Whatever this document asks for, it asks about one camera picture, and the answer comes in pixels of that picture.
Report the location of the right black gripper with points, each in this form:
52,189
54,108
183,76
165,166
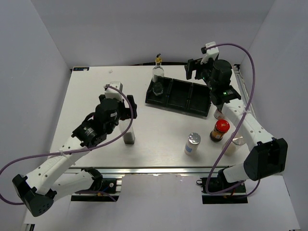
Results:
194,65

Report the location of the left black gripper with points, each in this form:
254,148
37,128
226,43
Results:
126,111

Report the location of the glass bottle with dark contents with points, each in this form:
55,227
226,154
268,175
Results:
129,135

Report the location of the brown jar red lid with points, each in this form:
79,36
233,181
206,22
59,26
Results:
220,129

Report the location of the clear glass oil bottle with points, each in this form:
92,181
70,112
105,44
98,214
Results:
157,76

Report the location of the white shaker silver lid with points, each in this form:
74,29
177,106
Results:
192,143

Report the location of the clear jar with beige powder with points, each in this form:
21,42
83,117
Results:
232,146

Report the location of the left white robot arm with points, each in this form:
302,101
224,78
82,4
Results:
40,188

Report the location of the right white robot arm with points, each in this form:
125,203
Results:
267,154

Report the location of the black three-compartment tray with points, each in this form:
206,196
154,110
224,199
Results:
182,96

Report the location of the small jar white lid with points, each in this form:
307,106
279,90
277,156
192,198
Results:
219,115

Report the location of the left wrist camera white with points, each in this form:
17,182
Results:
110,93

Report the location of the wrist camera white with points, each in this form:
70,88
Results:
209,52
110,93

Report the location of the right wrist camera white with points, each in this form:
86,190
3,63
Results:
209,52

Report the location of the aluminium rail right side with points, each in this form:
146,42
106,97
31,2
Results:
237,81

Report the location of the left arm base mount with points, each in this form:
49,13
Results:
103,186

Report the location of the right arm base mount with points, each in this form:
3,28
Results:
236,195

